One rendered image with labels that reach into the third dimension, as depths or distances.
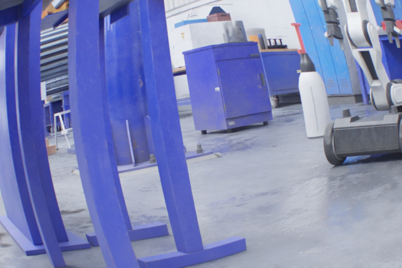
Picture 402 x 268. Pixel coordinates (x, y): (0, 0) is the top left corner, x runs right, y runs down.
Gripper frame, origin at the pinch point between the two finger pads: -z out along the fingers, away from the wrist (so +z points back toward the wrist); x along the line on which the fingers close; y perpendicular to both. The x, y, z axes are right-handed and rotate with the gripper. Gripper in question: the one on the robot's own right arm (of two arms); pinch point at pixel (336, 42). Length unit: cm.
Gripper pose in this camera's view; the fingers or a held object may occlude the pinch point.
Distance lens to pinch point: 286.1
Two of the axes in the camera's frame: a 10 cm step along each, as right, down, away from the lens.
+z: -0.1, -10.0, 0.6
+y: 6.8, -0.5, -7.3
